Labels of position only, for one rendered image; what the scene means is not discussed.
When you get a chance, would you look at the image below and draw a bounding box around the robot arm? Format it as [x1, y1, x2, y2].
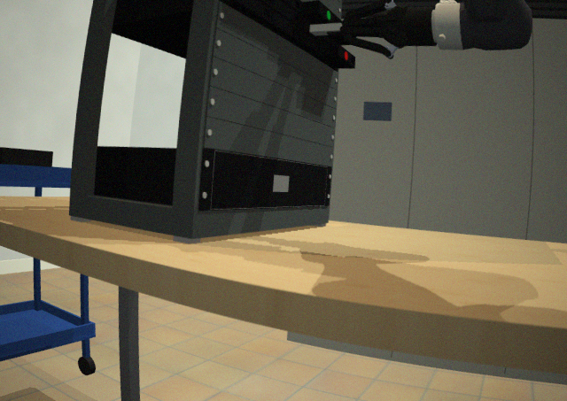
[431, 0, 532, 50]

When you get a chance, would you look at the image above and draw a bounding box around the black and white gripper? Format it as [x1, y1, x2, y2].
[310, 0, 437, 59]

